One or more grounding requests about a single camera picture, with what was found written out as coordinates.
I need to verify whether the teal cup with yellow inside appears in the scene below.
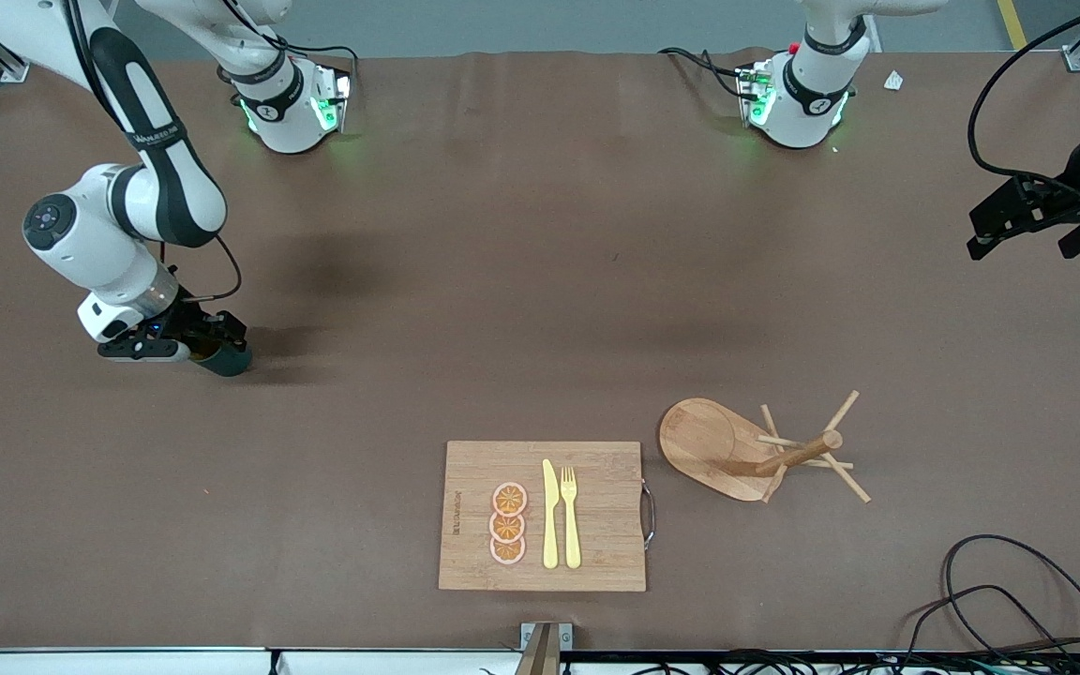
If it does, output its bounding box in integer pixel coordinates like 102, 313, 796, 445
187, 339, 254, 378

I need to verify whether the wooden cup rack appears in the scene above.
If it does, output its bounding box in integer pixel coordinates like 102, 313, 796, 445
658, 390, 872, 504

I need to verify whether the brown table cover sheet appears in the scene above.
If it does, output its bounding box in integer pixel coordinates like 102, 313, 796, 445
0, 49, 1080, 653

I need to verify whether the yellow plastic knife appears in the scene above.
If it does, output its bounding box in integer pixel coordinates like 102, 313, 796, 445
542, 458, 561, 570

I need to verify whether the yellow plastic fork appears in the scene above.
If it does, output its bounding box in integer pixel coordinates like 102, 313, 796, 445
560, 466, 582, 570

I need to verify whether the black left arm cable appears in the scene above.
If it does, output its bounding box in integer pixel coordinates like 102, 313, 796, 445
965, 0, 1080, 205

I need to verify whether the black base cable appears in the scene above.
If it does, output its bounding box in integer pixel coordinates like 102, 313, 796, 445
224, 0, 360, 95
657, 45, 749, 102

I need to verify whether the black looped cable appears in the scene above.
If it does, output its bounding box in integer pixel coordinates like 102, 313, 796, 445
941, 534, 1080, 675
896, 585, 1066, 675

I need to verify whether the bamboo cutting board, metal handle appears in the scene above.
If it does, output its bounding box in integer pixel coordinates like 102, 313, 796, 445
438, 441, 656, 593

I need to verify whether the grey metal bracket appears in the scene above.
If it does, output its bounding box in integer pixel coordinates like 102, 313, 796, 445
514, 622, 575, 675

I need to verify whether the black cable bundle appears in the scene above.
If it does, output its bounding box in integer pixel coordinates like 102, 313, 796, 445
559, 649, 1080, 675

